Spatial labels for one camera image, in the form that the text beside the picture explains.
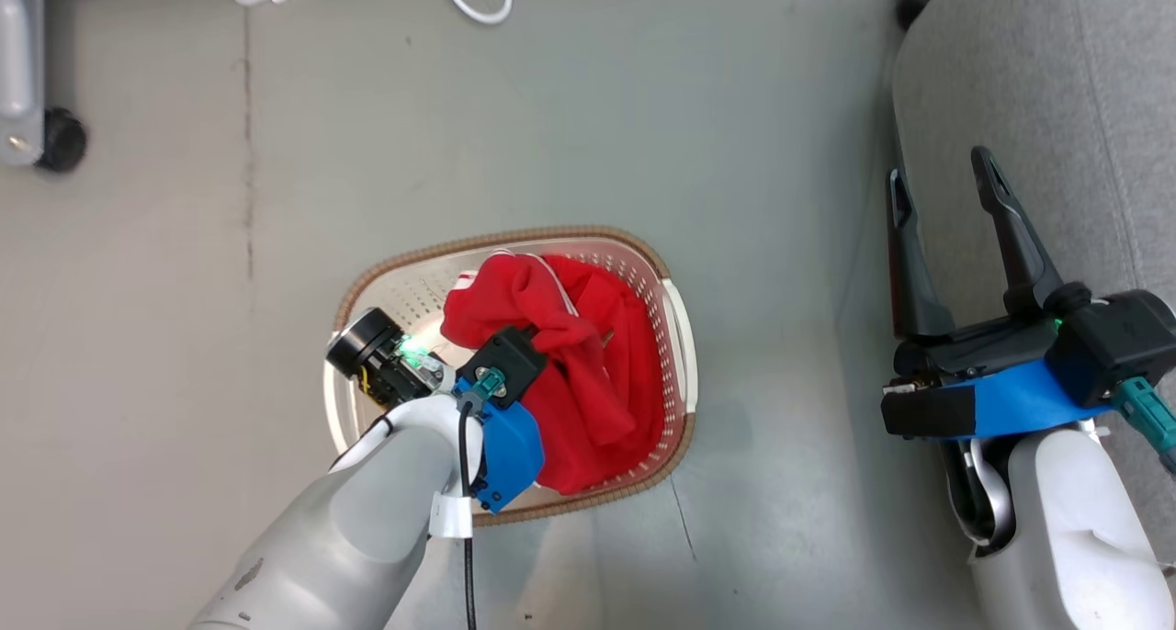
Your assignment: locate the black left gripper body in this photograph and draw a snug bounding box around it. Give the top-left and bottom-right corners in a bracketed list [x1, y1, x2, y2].
[325, 308, 453, 407]

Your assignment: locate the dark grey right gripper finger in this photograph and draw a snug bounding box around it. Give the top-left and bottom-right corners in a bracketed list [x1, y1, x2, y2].
[970, 145, 1067, 318]
[886, 169, 957, 341]

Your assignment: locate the black furniture caster wheel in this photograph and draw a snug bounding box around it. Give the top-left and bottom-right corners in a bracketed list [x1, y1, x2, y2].
[37, 107, 89, 174]

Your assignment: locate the grey fabric sofa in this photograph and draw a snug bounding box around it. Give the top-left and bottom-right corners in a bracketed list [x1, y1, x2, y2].
[886, 0, 1176, 567]

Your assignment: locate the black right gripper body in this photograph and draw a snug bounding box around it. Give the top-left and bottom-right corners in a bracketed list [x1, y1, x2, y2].
[880, 314, 1059, 440]

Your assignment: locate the red clothing with white trim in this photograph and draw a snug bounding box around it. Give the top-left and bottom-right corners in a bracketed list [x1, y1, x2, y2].
[440, 252, 665, 497]

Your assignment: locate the white perforated laundry basket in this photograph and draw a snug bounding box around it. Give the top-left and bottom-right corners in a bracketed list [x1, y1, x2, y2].
[322, 226, 699, 527]

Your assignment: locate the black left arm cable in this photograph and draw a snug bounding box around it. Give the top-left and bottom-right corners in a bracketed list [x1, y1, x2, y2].
[428, 399, 481, 630]

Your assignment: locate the grey furniture leg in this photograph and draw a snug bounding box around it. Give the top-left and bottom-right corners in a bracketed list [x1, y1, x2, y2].
[0, 0, 49, 169]

